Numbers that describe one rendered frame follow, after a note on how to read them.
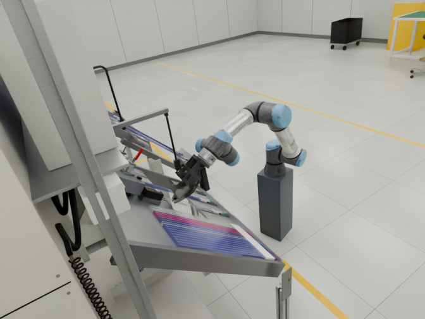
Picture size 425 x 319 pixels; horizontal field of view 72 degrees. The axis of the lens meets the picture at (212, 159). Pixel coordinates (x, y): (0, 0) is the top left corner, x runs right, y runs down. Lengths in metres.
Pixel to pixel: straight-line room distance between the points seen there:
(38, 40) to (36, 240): 0.38
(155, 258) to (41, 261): 0.27
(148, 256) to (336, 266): 1.61
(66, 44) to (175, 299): 1.02
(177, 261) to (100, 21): 8.29
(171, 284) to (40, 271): 0.74
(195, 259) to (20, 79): 0.62
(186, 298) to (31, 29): 1.09
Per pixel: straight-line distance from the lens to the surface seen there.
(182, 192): 1.21
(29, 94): 0.68
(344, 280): 2.17
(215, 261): 0.96
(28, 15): 0.53
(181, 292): 1.35
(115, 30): 8.98
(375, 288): 2.18
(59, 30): 0.67
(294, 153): 1.81
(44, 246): 0.71
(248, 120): 1.54
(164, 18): 9.45
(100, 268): 1.57
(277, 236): 2.30
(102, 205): 0.63
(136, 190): 1.07
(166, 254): 0.83
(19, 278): 0.75
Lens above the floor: 1.70
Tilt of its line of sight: 31 degrees down
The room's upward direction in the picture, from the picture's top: 8 degrees counter-clockwise
